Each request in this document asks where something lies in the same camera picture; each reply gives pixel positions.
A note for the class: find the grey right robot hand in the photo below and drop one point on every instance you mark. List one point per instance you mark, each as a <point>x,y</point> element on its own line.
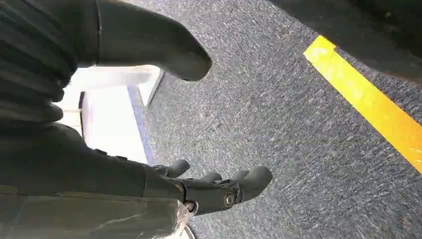
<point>141,36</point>

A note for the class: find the ribbed grey right arm sleeve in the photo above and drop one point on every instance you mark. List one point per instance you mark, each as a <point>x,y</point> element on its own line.
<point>29,56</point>

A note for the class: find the glossy grey shell plate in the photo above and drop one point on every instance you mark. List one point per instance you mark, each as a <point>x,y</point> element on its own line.
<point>82,217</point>

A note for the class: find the yellow tape strip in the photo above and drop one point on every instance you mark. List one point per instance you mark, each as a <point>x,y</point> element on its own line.
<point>366,99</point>

